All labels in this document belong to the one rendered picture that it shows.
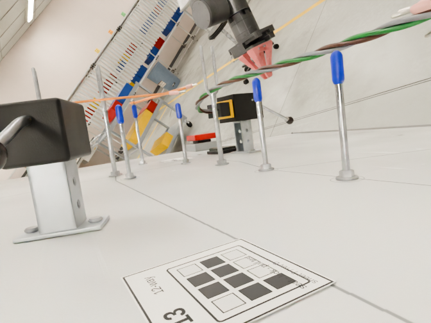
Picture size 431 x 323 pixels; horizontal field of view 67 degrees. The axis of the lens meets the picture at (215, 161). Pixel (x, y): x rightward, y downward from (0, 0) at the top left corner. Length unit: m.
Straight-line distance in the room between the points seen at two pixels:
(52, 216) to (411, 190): 0.19
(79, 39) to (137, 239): 9.24
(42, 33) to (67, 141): 9.13
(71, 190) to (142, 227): 0.04
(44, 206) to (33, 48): 8.94
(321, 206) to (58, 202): 0.14
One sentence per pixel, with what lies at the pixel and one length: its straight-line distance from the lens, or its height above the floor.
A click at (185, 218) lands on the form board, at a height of 1.25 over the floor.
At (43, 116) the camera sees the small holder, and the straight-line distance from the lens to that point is 0.18.
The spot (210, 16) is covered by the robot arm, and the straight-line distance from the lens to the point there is 0.72.
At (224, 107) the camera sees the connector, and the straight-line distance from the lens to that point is 0.47.
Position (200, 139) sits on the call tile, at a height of 1.11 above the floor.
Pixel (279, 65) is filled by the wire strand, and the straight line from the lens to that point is 0.29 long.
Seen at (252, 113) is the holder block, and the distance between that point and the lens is 0.50.
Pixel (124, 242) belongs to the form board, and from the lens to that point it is 0.16.
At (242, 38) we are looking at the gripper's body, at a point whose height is 1.14.
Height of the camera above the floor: 1.32
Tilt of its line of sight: 23 degrees down
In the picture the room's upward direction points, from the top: 56 degrees counter-clockwise
